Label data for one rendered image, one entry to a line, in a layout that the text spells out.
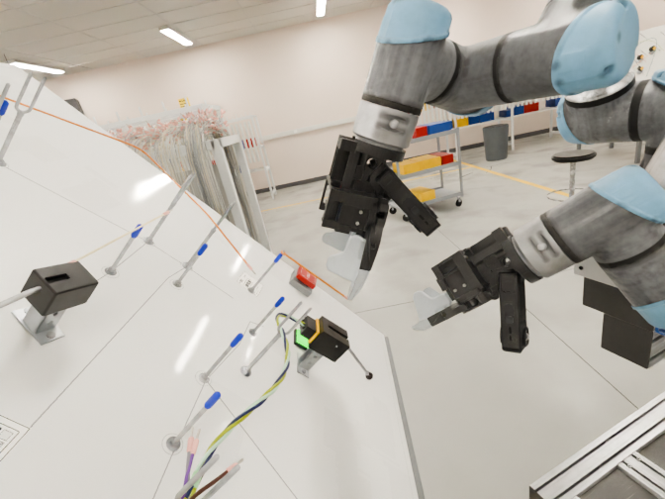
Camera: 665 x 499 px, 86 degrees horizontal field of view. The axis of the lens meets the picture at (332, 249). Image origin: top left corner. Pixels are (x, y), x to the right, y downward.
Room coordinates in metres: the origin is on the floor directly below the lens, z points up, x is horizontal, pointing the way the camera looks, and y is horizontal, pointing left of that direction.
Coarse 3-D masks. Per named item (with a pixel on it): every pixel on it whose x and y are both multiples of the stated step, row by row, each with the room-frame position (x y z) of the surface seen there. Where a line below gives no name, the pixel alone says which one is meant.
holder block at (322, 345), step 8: (320, 320) 0.51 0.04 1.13; (328, 320) 0.51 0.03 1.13; (320, 328) 0.49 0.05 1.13; (328, 328) 0.49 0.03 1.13; (336, 328) 0.51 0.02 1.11; (320, 336) 0.47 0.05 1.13; (328, 336) 0.47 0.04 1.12; (336, 336) 0.48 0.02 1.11; (344, 336) 0.50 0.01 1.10; (312, 344) 0.48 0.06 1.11; (320, 344) 0.48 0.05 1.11; (328, 344) 0.48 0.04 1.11; (336, 344) 0.48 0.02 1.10; (344, 344) 0.48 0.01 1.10; (320, 352) 0.48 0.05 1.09; (328, 352) 0.48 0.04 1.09; (336, 352) 0.48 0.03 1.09
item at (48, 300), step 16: (32, 272) 0.31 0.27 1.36; (48, 272) 0.32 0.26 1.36; (64, 272) 0.33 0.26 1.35; (80, 272) 0.34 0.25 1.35; (32, 288) 0.30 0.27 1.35; (48, 288) 0.30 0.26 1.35; (64, 288) 0.31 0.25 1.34; (80, 288) 0.32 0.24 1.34; (0, 304) 0.28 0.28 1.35; (32, 304) 0.31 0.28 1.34; (48, 304) 0.30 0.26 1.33; (64, 304) 0.32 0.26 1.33; (80, 304) 0.34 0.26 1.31; (32, 320) 0.32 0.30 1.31; (48, 320) 0.32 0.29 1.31; (48, 336) 0.32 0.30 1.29
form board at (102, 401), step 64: (0, 64) 0.81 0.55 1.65; (0, 128) 0.61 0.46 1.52; (64, 128) 0.74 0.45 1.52; (0, 192) 0.48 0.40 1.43; (64, 192) 0.56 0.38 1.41; (128, 192) 0.67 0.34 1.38; (0, 256) 0.39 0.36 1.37; (64, 256) 0.44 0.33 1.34; (128, 256) 0.51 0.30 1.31; (256, 256) 0.75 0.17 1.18; (0, 320) 0.32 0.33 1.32; (64, 320) 0.35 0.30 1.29; (128, 320) 0.40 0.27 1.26; (192, 320) 0.46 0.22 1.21; (256, 320) 0.54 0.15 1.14; (0, 384) 0.26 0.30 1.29; (64, 384) 0.29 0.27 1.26; (128, 384) 0.32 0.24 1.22; (192, 384) 0.36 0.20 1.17; (256, 384) 0.41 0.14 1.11; (320, 384) 0.48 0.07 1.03; (384, 384) 0.59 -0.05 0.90; (64, 448) 0.24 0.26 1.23; (128, 448) 0.26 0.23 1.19; (256, 448) 0.32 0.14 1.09; (320, 448) 0.36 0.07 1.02; (384, 448) 0.43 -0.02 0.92
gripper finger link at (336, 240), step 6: (324, 234) 0.52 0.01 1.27; (330, 234) 0.52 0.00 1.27; (336, 234) 0.51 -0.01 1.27; (342, 234) 0.51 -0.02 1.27; (354, 234) 0.50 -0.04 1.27; (360, 234) 0.50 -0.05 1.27; (324, 240) 0.52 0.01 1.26; (330, 240) 0.52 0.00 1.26; (336, 240) 0.52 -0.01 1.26; (342, 240) 0.52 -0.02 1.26; (336, 246) 0.52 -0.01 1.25; (342, 246) 0.52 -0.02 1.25
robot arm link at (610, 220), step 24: (624, 168) 0.38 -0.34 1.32; (600, 192) 0.37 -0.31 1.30; (624, 192) 0.36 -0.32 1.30; (648, 192) 0.34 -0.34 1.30; (552, 216) 0.40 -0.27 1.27; (576, 216) 0.38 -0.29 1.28; (600, 216) 0.36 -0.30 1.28; (624, 216) 0.35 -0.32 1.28; (648, 216) 0.34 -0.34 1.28; (576, 240) 0.37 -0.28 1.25; (600, 240) 0.36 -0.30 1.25; (624, 240) 0.35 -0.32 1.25; (648, 240) 0.34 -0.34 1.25
